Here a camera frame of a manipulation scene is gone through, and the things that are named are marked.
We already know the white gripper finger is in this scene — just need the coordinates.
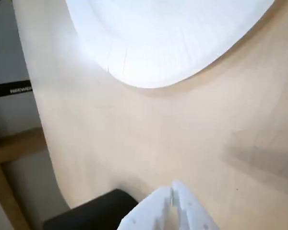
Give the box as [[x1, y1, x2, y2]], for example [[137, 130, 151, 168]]
[[171, 181, 220, 230], [119, 184, 174, 230]]

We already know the white paper plate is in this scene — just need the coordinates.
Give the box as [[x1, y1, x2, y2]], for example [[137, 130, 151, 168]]
[[66, 0, 276, 89]]

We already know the black rounded block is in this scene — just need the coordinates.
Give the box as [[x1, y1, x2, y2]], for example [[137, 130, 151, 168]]
[[43, 188, 140, 230]]

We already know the black tripod leg with print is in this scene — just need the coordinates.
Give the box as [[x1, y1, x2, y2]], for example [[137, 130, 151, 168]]
[[0, 80, 34, 99]]

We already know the wooden partition frame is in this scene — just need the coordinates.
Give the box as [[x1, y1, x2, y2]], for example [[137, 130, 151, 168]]
[[0, 128, 48, 230]]

